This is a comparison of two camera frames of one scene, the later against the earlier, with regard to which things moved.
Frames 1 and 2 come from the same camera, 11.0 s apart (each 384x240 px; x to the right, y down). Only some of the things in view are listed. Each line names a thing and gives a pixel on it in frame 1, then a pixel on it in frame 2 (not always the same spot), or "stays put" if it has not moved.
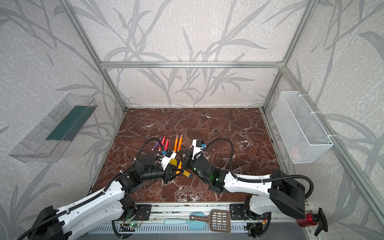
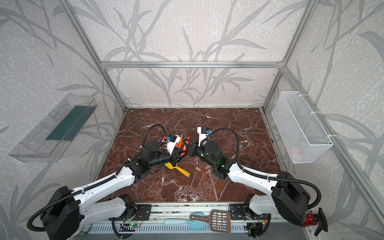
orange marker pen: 180,142 stays put
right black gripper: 189,164 to 192,148
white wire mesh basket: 303,138 stays put
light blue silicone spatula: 194,225 stays put
